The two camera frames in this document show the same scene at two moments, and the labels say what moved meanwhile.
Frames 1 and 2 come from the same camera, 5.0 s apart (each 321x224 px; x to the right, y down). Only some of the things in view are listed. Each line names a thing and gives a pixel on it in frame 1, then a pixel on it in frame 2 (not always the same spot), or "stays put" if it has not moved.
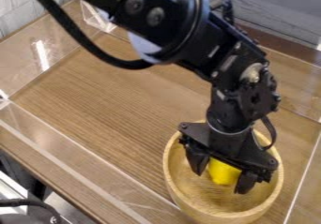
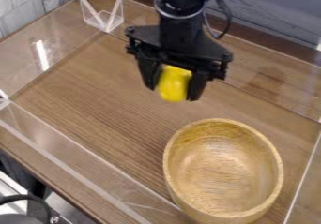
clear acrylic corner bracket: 93,18 stays put
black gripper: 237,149 → 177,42
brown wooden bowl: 216,201 stays put
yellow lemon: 224,173 → 173,82
